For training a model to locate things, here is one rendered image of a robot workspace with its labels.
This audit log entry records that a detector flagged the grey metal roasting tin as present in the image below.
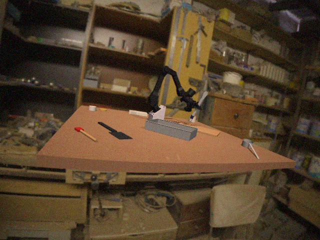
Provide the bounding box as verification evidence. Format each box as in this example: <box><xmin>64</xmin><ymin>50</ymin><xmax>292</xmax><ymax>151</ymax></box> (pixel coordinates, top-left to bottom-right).
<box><xmin>144</xmin><ymin>119</ymin><xmax>198</xmax><ymax>141</ymax></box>

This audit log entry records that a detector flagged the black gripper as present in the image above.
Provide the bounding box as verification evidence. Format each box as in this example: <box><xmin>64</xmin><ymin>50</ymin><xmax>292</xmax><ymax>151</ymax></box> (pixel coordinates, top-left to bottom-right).
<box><xmin>186</xmin><ymin>97</ymin><xmax>203</xmax><ymax>110</ymax></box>

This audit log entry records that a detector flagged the grey saucepan with long handle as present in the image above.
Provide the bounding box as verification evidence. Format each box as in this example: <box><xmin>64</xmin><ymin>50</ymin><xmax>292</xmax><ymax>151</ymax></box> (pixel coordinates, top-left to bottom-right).
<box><xmin>242</xmin><ymin>139</ymin><xmax>259</xmax><ymax>159</ymax></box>

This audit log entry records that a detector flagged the black spatula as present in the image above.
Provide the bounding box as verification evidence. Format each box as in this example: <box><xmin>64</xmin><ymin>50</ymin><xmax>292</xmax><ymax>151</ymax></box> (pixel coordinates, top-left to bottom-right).
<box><xmin>98</xmin><ymin>122</ymin><xmax>132</xmax><ymax>140</ymax></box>

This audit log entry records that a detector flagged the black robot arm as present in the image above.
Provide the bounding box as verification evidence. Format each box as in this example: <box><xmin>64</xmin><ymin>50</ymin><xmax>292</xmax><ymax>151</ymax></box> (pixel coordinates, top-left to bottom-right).
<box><xmin>148</xmin><ymin>66</ymin><xmax>196</xmax><ymax>113</ymax></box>

